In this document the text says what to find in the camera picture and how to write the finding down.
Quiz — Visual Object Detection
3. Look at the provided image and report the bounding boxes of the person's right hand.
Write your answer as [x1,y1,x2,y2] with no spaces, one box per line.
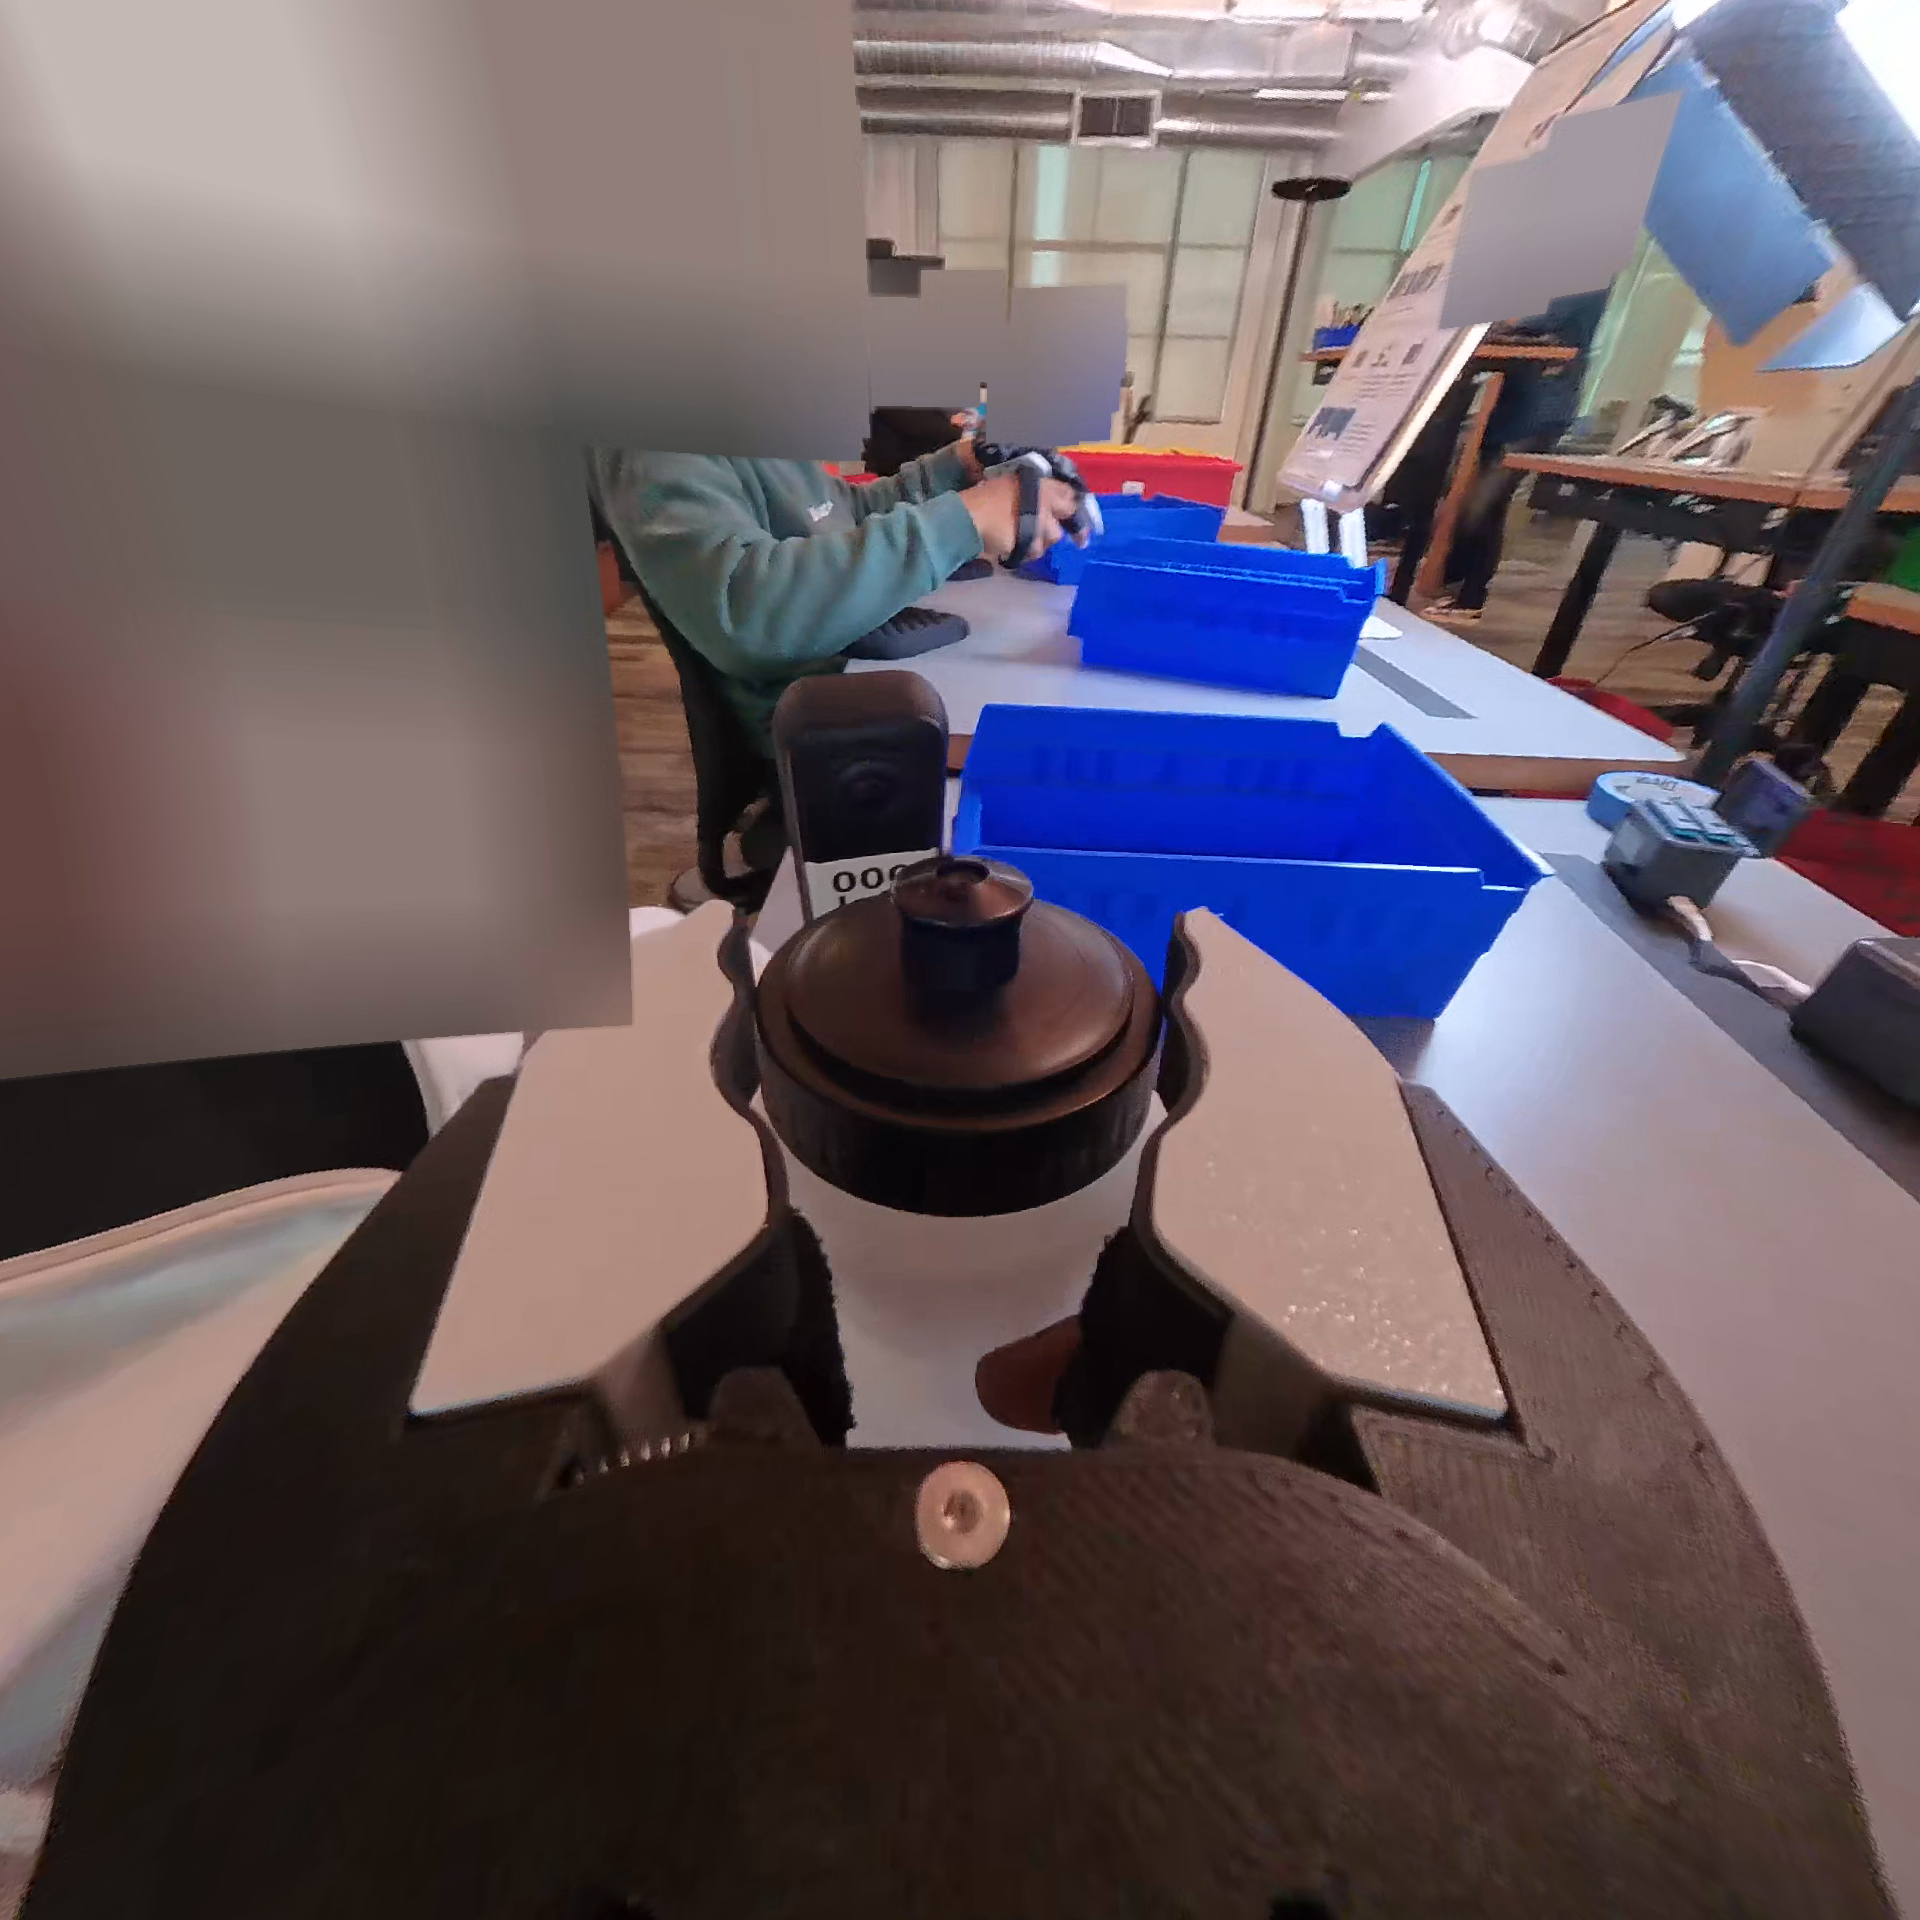
[976,1316,1087,1432]

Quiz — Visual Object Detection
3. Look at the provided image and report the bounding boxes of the dark grey box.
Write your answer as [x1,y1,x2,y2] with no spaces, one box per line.
[1791,936,1920,1114]

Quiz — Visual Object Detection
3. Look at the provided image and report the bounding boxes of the dark cloth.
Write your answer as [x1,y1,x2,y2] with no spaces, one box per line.
[0,1036,441,1262]

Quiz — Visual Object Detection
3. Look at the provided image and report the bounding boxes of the blue plastic bin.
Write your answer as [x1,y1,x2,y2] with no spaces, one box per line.
[1049,495,1225,588]
[951,702,1552,1022]
[1067,536,1386,702]

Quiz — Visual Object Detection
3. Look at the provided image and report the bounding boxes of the dark battery charger case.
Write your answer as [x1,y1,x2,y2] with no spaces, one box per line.
[1603,796,1757,915]

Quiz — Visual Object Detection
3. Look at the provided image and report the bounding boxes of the black ribbed bottle lid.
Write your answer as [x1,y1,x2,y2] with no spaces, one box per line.
[749,854,1164,1215]

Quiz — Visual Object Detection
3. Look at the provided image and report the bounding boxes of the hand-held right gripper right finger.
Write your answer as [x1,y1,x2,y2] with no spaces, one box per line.
[1140,910,1509,1450]

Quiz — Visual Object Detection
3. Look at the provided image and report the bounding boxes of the wooden workshop desk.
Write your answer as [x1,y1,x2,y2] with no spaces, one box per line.
[1499,451,1920,680]

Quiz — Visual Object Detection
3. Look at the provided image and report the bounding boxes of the white panel studio light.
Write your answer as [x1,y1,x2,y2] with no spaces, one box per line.
[1641,0,1920,372]

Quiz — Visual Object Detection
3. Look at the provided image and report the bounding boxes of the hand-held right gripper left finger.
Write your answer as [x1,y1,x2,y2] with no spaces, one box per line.
[407,904,781,1450]

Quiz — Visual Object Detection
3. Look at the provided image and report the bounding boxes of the red plastic bin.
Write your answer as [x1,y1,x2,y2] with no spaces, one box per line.
[1057,446,1243,511]

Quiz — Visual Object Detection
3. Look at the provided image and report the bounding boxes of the black office chair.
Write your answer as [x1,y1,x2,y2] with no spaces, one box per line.
[1648,576,1801,676]
[644,599,784,910]

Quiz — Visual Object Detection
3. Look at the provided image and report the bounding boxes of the white document stand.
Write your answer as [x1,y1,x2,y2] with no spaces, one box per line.
[1279,0,1671,559]

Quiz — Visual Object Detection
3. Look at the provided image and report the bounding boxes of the black tripod stand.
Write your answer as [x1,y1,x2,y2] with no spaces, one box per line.
[1696,382,1920,783]

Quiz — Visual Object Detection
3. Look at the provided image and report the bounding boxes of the blue handheld device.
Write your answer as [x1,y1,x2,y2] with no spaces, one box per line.
[1717,757,1820,859]

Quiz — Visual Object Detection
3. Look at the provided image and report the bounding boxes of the white cable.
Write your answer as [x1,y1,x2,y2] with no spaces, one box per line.
[1664,896,1813,1010]

